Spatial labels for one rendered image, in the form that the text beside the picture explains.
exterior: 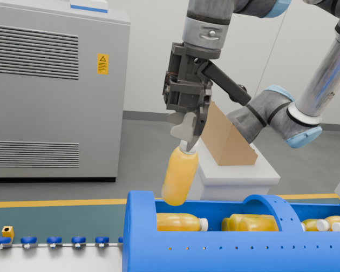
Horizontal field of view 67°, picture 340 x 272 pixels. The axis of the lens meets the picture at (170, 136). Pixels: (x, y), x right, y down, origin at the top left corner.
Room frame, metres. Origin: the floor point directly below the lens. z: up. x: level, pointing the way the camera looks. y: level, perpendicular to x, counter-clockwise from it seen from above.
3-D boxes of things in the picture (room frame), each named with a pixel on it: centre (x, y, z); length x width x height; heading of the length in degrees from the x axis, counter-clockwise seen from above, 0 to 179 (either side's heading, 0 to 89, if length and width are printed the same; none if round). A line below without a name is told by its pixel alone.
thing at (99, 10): (1.93, 0.74, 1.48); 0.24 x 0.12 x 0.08; 116
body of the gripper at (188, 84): (0.48, -0.02, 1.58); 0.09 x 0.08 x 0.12; 104
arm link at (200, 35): (0.48, -0.02, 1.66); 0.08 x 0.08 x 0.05
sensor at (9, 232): (0.49, 0.46, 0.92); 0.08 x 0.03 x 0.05; 14
